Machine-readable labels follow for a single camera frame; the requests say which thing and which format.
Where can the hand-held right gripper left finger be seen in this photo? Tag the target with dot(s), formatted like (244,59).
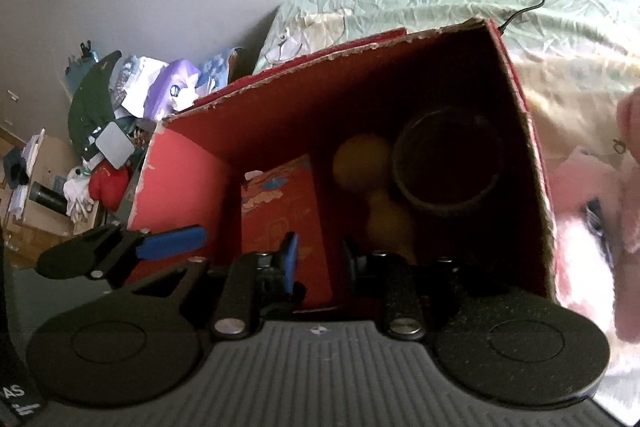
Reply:
(291,262)

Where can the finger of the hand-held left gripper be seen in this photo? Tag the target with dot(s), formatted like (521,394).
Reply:
(170,242)

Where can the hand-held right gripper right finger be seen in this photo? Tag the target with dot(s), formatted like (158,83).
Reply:
(352,268)

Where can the brown egg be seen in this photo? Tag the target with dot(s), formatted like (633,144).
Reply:
(390,227)

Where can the red cardboard box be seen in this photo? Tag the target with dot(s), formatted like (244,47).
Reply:
(190,187)

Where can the red printed packet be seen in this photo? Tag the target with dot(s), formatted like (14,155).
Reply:
(285,207)

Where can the red plush item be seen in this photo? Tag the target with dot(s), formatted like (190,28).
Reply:
(110,187)

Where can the yellow peanut-shaped ball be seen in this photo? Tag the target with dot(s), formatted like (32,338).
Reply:
(360,162)

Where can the grey square mirror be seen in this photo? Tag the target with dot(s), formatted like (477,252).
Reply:
(115,146)

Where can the brown cup inside box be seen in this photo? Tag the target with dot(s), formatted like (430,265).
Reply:
(445,202)

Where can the black tumbler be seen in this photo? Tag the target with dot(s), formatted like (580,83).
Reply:
(50,199)

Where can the purple tissue packet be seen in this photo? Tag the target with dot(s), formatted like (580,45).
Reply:
(170,87)

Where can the dark green cloth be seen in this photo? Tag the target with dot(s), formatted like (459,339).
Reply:
(90,107)

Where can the pink plush toy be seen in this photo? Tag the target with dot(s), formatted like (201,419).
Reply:
(595,257)

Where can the pale printed blanket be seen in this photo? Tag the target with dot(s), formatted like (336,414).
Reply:
(575,97)

